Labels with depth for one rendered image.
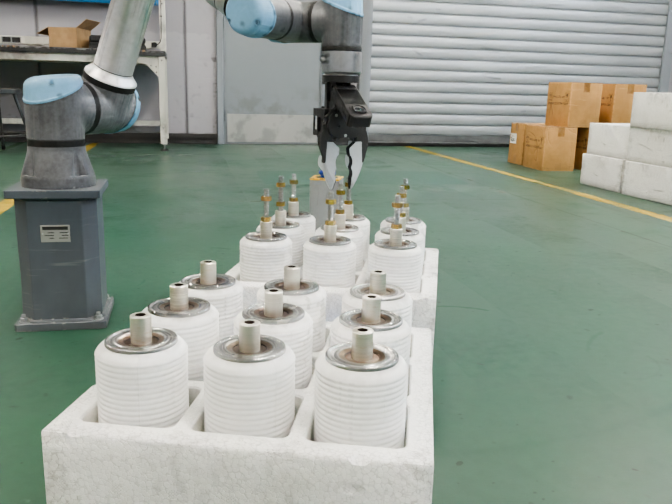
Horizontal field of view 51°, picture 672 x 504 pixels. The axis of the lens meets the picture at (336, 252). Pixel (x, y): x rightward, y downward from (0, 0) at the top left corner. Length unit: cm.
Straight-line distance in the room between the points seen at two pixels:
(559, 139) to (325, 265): 396
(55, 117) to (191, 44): 494
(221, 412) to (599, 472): 58
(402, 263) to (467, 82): 577
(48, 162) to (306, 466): 103
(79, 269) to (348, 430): 98
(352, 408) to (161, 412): 20
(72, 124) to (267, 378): 98
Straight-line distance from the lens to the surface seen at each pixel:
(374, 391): 69
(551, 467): 109
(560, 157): 510
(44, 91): 156
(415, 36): 675
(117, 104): 165
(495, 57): 702
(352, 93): 131
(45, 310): 161
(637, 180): 400
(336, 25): 132
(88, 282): 159
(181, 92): 644
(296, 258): 137
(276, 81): 649
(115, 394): 76
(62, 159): 156
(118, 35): 162
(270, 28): 127
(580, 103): 513
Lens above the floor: 52
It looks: 13 degrees down
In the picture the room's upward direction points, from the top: 2 degrees clockwise
